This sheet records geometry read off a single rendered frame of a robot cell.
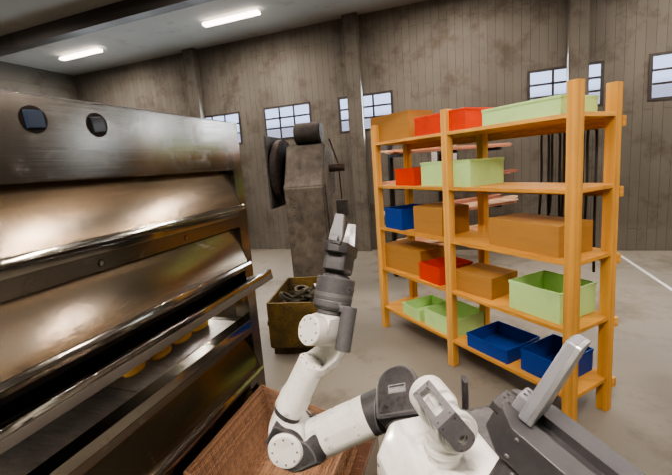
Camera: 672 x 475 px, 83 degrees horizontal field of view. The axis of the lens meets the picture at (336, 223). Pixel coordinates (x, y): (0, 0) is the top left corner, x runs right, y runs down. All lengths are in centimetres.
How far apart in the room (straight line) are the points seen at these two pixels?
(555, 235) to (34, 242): 265
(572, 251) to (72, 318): 252
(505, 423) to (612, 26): 819
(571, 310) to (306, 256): 369
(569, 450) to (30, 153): 115
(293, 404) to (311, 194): 456
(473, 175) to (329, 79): 570
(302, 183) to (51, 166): 441
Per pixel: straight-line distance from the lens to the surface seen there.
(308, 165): 548
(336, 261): 84
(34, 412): 106
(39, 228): 116
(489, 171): 338
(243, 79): 942
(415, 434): 78
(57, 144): 122
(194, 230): 154
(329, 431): 94
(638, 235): 845
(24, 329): 118
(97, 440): 138
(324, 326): 83
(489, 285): 330
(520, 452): 29
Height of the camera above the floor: 188
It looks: 9 degrees down
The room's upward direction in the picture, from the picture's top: 4 degrees counter-clockwise
